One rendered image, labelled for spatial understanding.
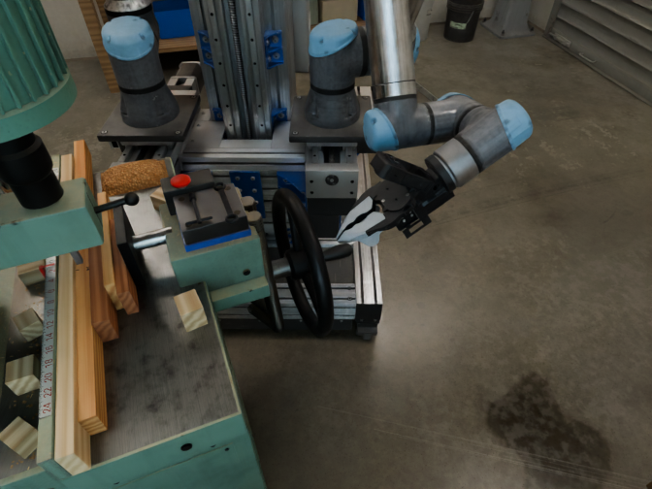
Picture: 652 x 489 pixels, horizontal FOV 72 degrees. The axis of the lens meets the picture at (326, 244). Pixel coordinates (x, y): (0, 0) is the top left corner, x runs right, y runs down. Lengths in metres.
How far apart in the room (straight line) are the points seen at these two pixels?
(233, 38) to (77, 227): 0.76
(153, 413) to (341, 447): 0.98
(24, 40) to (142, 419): 0.43
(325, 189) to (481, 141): 0.52
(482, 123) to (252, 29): 0.67
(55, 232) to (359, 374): 1.20
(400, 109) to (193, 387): 0.54
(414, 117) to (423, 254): 1.27
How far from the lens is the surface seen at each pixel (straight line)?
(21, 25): 0.54
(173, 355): 0.66
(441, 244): 2.09
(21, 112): 0.54
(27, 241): 0.69
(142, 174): 0.95
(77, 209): 0.65
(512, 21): 4.40
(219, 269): 0.72
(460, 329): 1.81
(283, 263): 0.84
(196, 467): 0.88
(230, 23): 1.30
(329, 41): 1.14
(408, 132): 0.81
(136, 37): 1.24
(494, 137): 0.78
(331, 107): 1.20
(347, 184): 1.17
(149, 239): 0.74
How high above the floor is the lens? 1.44
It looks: 45 degrees down
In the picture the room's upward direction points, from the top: straight up
